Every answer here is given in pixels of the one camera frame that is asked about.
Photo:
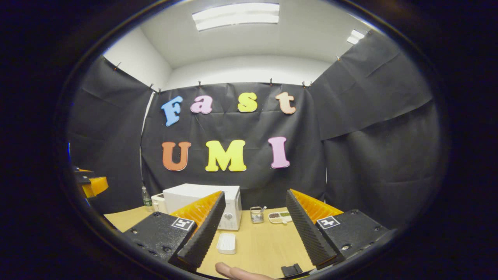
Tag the large ceiling light panel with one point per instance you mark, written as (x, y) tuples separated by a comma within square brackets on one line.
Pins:
[(237, 15)]

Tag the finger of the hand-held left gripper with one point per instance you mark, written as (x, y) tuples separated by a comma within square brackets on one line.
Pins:
[(95, 186)]

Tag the divided seasoning tray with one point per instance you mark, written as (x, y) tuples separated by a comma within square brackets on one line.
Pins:
[(280, 217)]

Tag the small ceiling light panel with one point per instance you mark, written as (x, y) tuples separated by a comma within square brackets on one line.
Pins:
[(355, 37)]

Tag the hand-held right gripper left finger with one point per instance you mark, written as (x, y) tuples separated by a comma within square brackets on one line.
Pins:
[(204, 233)]

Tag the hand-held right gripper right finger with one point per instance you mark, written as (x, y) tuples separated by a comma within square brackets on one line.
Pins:
[(307, 229)]

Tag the black backdrop cloth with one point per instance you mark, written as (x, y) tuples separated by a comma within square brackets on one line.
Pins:
[(233, 124)]

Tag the white rectangular dish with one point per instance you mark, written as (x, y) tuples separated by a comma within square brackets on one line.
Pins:
[(226, 243)]

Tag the clear plastic water bottle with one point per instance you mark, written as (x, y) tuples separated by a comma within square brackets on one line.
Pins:
[(146, 200)]

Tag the black table clamp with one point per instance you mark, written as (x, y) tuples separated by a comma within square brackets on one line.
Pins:
[(291, 270)]

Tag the white microwave oven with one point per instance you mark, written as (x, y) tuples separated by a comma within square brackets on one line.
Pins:
[(186, 194)]

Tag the white toaster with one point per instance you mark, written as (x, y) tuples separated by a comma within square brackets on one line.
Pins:
[(157, 202)]

